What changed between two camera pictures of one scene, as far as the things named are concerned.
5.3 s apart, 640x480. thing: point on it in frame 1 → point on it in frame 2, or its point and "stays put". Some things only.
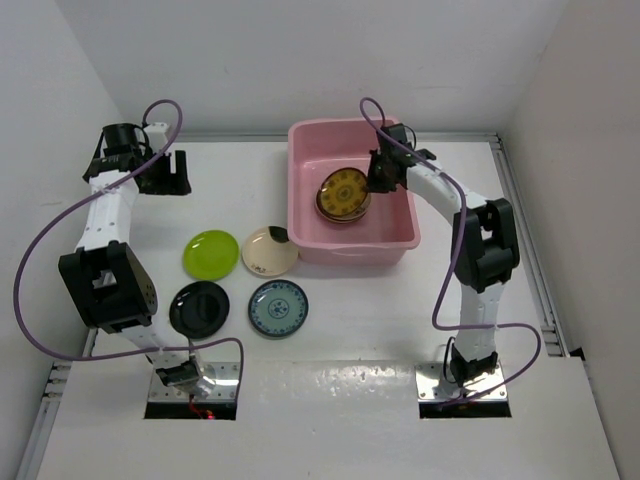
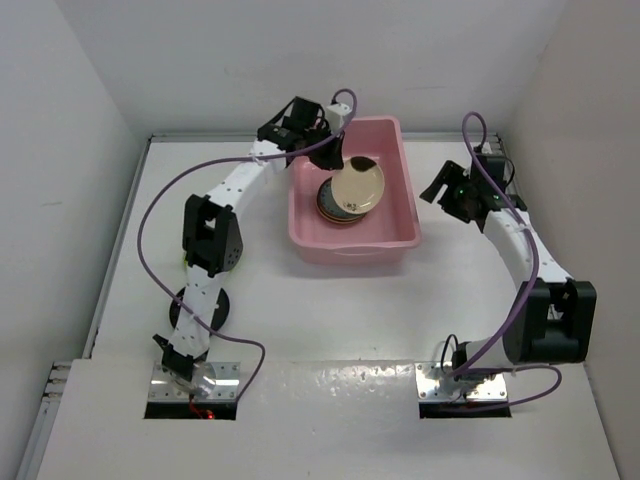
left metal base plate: x=224 y=375 stays put
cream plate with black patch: x=268 y=251 → x=359 y=186
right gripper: x=374 y=185 → x=450 y=175
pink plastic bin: x=389 y=230 stays put
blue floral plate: x=278 y=308 → x=328 y=208
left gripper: x=173 y=184 → x=331 y=158
